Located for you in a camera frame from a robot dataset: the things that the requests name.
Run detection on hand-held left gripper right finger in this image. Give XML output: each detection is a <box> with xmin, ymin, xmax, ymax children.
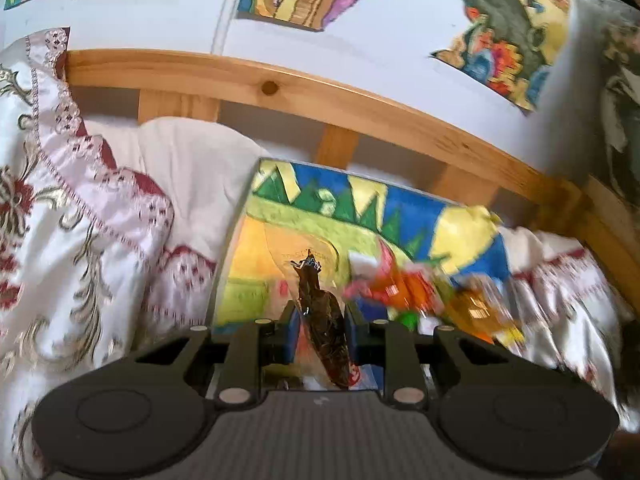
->
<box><xmin>344</xmin><ymin>304</ymin><xmax>507</xmax><ymax>407</ymax></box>

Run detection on metal tray with dinosaur drawing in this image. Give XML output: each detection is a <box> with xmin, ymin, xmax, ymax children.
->
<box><xmin>207</xmin><ymin>157</ymin><xmax>507</xmax><ymax>397</ymax></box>

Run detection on white wall pipe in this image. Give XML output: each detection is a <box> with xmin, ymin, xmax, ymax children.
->
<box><xmin>211</xmin><ymin>0</ymin><xmax>252</xmax><ymax>56</ymax></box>

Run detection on brown snack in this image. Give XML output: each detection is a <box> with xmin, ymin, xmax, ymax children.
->
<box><xmin>270</xmin><ymin>247</ymin><xmax>381</xmax><ymax>392</ymax></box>

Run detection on cream white pillow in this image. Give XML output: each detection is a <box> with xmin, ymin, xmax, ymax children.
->
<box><xmin>81</xmin><ymin>116</ymin><xmax>272</xmax><ymax>272</ymax></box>

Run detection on patterned curtain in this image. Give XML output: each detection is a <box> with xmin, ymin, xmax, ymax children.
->
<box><xmin>599</xmin><ymin>0</ymin><xmax>640</xmax><ymax>202</ymax></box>

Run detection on wooden bed headboard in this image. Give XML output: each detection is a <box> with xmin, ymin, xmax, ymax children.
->
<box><xmin>65</xmin><ymin>49</ymin><xmax>640</xmax><ymax>307</ymax></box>

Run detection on orange rice cracker packet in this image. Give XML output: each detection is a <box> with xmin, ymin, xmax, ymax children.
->
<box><xmin>344</xmin><ymin>239</ymin><xmax>447</xmax><ymax>317</ymax></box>

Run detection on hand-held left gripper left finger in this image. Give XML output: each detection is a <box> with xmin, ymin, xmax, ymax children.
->
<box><xmin>134</xmin><ymin>301</ymin><xmax>302</xmax><ymax>405</ymax></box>

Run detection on dark dinosaur wall poster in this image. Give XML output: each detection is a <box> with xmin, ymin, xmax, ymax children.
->
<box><xmin>430</xmin><ymin>0</ymin><xmax>624</xmax><ymax>114</ymax></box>

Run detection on gold orange snack packet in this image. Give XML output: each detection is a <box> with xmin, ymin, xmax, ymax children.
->
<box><xmin>444</xmin><ymin>279</ymin><xmax>522</xmax><ymax>347</ymax></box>

